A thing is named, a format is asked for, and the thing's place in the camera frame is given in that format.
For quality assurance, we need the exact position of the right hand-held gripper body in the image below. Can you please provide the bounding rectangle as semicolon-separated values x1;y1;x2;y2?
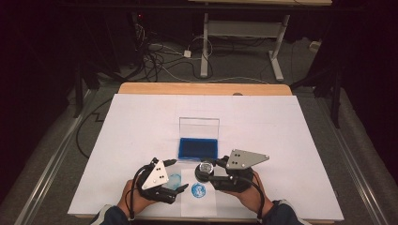
207;148;270;194

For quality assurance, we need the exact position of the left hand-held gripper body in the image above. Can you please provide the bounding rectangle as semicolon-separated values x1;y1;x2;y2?
135;157;180;205

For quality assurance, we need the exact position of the clear-handled stamp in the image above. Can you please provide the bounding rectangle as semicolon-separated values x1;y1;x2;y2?
199;160;216;176

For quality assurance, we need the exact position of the black round stamp cap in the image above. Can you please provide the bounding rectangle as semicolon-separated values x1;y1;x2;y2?
193;162;217;184

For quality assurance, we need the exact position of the small white paper sheet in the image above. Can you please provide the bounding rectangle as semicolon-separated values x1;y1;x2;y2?
179;168;218;218

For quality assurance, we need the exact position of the blue ink pad clear case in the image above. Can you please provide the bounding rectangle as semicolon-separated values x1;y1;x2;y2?
176;116;221;162

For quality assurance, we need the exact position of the person's left hand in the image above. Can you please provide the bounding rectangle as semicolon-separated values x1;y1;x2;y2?
116;178;158;220

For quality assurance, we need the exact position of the person's right hand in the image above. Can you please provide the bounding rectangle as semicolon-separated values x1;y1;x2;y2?
222;170;268;218

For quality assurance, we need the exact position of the small blue round cap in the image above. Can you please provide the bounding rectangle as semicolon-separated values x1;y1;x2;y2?
191;182;207;199

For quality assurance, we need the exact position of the large white table cover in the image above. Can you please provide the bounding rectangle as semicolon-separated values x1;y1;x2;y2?
67;93;345;222

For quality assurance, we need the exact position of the black metal stand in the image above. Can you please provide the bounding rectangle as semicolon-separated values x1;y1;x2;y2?
72;60;85;119
289;67;343;129

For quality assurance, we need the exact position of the white-framed desk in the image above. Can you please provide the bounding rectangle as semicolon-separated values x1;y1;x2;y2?
187;0;333;83

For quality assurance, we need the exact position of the white box on floor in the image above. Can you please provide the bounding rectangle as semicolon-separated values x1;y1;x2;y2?
309;40;323;53

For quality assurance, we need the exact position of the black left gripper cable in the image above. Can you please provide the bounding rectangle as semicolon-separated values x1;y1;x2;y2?
128;164;152;221

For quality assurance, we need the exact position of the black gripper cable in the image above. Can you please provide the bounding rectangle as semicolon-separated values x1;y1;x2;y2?
230;173;267;223
128;164;152;221

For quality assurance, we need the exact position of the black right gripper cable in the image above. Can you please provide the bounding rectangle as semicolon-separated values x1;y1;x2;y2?
230;173;267;223

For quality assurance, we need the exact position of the long white floor cable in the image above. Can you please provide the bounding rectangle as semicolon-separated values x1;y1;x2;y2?
161;65;270;85

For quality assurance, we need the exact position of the long black floor cable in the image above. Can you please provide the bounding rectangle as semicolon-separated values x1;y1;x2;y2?
75;97;114;159

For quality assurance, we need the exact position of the tangle of black cables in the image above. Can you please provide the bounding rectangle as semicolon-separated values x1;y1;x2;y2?
134;22;214;83

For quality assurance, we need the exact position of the metal floor rail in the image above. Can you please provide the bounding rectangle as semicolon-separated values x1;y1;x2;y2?
315;97;390;225
13;88;99;225

